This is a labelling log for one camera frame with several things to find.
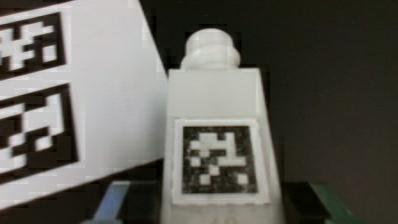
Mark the white table leg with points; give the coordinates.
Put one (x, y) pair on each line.
(220, 179)

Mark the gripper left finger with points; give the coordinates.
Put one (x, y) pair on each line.
(108, 208)

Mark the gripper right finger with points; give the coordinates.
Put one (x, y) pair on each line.
(339, 214)

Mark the white marker sheet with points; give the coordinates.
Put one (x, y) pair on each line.
(82, 94)

